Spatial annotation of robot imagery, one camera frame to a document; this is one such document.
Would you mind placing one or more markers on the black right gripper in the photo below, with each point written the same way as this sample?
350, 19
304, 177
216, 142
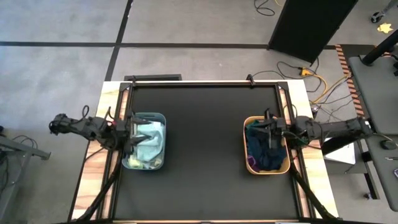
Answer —
281, 129

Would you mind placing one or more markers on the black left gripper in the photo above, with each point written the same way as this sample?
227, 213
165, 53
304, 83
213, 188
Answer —
126, 130

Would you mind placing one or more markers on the dark green microfiber towel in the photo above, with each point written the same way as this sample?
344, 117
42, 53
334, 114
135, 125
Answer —
255, 146

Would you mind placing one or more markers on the light blue towel white tag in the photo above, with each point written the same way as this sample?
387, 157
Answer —
149, 151

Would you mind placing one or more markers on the navy blue microfiber towel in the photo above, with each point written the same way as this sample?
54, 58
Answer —
275, 157

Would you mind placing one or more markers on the blue plastic basket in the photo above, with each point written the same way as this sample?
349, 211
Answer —
163, 146

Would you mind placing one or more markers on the orange plastic basket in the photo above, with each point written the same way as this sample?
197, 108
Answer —
287, 161

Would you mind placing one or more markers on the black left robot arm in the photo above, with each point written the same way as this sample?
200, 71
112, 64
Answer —
84, 127

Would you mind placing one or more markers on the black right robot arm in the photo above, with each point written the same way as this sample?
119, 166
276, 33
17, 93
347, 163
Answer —
335, 127

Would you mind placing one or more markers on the black clamp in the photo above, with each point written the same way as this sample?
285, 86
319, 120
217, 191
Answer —
250, 79

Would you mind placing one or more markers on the black table mat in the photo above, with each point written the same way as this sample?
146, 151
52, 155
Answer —
217, 105

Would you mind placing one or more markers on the black desk support bar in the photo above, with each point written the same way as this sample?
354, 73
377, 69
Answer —
334, 148

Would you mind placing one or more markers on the white paper sheet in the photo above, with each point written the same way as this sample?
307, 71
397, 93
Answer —
342, 155

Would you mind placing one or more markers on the orange black striped strip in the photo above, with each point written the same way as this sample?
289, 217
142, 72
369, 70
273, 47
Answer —
348, 77

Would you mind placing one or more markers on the black cabinet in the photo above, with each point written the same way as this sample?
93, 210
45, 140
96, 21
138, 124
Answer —
308, 28

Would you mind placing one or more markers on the black desk leg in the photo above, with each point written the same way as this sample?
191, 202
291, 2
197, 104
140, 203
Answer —
371, 174

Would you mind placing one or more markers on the grey desk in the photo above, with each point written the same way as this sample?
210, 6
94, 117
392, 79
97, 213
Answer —
379, 99

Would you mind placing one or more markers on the black computer mouse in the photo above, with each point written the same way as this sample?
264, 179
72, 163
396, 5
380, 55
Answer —
388, 145

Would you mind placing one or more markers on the grey metal stand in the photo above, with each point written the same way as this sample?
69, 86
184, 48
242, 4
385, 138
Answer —
14, 177

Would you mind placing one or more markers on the black pole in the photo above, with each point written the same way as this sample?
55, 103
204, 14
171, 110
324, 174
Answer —
379, 49

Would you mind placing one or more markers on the yellow star paper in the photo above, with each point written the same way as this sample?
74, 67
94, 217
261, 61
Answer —
385, 28

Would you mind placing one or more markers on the caster wheel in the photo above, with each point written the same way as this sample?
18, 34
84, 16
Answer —
377, 17

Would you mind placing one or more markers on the black table frame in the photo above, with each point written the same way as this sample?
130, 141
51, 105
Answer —
311, 196

